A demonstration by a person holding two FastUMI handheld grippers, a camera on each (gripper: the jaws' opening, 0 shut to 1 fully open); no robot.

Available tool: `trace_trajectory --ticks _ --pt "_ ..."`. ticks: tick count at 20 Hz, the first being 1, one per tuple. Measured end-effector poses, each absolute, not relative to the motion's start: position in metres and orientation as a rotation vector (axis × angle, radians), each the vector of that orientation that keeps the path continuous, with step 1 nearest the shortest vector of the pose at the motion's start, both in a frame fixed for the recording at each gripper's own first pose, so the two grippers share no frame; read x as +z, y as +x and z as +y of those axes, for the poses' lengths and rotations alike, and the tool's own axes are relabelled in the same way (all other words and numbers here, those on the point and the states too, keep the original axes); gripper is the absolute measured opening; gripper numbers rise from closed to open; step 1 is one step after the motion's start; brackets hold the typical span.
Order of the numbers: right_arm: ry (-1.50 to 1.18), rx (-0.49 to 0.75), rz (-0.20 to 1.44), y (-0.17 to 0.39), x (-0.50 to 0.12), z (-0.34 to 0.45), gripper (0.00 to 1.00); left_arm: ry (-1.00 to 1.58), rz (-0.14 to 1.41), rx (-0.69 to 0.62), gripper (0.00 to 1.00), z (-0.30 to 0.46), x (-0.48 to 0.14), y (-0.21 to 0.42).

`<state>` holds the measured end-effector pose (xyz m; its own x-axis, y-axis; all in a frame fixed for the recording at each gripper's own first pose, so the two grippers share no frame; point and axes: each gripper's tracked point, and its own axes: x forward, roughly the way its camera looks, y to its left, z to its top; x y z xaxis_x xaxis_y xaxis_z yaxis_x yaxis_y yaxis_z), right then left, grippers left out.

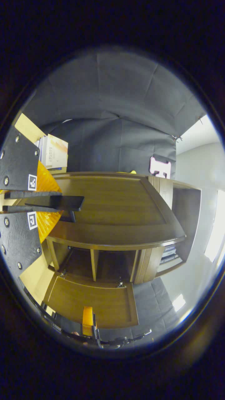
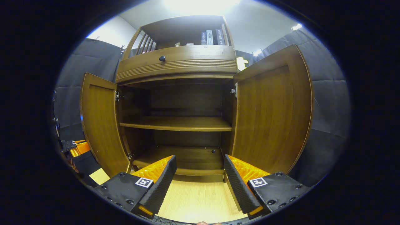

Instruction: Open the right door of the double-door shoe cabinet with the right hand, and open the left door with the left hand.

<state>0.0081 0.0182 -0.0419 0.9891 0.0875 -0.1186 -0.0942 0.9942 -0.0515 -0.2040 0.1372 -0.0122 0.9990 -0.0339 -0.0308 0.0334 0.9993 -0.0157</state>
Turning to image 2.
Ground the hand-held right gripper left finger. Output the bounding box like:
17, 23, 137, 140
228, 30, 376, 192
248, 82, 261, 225
94, 155, 177, 219

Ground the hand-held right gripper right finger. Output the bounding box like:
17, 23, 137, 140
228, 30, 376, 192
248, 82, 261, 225
223, 154, 313, 220

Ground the wooden shoe cabinet door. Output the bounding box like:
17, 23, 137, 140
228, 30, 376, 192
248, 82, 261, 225
230, 44, 313, 175
80, 72, 131, 178

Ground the wooden double-door shoe cabinet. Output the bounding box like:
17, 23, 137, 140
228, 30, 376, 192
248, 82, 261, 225
80, 15, 313, 183

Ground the wooden inner cabinet shelf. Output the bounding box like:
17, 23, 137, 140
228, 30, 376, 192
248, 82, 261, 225
119, 117, 233, 132

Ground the large ceiling light panel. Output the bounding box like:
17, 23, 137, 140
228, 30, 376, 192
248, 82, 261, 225
162, 0, 241, 8

